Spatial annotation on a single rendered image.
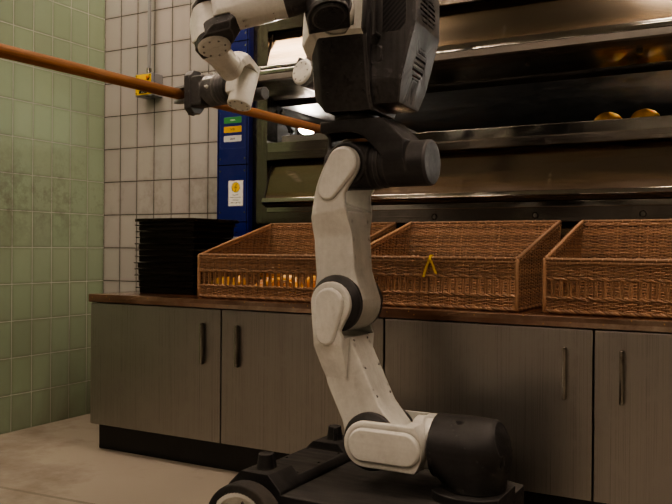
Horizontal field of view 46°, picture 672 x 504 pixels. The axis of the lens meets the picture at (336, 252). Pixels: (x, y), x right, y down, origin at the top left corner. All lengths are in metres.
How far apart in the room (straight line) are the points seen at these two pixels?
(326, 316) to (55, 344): 1.89
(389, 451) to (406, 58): 0.93
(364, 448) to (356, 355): 0.23
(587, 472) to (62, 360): 2.30
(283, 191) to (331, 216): 1.20
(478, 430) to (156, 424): 1.37
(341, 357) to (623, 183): 1.17
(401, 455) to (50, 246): 2.11
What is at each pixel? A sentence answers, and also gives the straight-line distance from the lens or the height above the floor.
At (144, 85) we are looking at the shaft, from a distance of 2.20.
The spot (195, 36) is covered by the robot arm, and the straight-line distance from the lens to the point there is 1.94.
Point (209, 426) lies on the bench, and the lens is 2.76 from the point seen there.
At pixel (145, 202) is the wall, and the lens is 3.63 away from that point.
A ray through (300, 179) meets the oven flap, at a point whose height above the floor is 1.03.
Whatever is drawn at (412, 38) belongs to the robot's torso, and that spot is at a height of 1.25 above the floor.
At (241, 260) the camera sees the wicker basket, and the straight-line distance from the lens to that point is 2.68.
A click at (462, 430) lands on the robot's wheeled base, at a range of 1.91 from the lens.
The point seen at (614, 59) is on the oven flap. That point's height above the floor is 1.37.
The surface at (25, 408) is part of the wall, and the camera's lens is 3.57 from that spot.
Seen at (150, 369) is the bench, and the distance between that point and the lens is 2.90.
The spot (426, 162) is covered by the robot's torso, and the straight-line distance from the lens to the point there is 1.92.
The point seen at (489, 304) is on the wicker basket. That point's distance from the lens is 2.29.
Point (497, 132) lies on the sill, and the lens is 2.83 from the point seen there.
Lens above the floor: 0.75
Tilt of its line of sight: level
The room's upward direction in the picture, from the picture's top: straight up
